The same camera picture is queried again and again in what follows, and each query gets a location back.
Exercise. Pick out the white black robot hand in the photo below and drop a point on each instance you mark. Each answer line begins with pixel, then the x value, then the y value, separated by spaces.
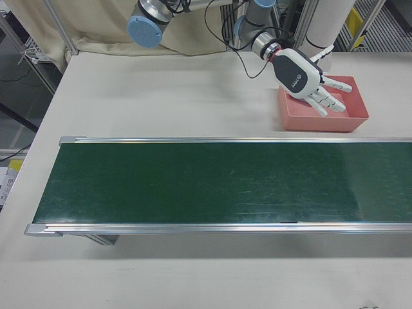
pixel 296 72

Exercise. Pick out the beige cloth curtain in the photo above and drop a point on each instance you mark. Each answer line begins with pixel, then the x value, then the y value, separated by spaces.
pixel 96 22

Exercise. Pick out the metal shelf rack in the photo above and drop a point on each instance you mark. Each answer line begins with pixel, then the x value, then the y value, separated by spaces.
pixel 32 61

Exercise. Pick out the green conveyor belt aluminium rails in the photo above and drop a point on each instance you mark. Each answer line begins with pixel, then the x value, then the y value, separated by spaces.
pixel 193 180

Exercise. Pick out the pink plastic box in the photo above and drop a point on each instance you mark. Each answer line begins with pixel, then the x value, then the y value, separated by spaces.
pixel 315 124

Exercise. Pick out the silver UR5e robot arm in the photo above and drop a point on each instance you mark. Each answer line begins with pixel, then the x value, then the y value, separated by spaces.
pixel 145 29

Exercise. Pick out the silver aluminium frame upright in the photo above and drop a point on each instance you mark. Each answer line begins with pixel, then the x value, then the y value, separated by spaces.
pixel 305 19

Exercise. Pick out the cardboard box with papers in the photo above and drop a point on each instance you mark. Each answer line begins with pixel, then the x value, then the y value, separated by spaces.
pixel 9 186

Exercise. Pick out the white cylinder column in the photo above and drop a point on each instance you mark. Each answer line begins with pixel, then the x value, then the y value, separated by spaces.
pixel 325 22

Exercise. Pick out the aluminium corner post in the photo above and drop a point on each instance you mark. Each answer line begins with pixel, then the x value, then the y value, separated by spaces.
pixel 62 29

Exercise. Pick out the grey ribbed grating panel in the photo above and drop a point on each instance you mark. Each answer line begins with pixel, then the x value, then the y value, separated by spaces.
pixel 386 29

